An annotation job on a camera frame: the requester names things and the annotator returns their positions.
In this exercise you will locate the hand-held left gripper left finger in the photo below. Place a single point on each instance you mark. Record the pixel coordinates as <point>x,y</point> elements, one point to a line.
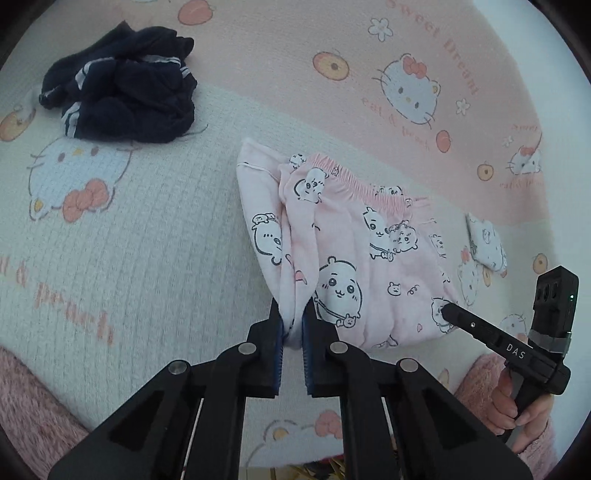
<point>277,350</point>

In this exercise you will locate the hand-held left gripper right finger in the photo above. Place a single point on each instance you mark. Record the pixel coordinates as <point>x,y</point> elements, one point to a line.
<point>308,350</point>

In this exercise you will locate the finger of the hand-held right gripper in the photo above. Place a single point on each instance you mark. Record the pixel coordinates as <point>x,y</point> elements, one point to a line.
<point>466,323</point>

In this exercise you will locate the pink printed pajama pants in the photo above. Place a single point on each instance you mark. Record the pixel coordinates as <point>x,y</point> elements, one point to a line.
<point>360,258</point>

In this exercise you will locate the person's right hand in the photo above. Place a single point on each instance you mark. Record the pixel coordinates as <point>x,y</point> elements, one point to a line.
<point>503,410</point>

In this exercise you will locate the white printed folded garment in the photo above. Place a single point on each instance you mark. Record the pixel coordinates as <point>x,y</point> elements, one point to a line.
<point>487,242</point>

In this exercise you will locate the pink cat printed blanket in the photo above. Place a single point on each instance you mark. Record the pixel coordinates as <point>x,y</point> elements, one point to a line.
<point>161,258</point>

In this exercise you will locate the navy striped garment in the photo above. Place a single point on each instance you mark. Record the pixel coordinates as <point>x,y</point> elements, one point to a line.
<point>129,97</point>

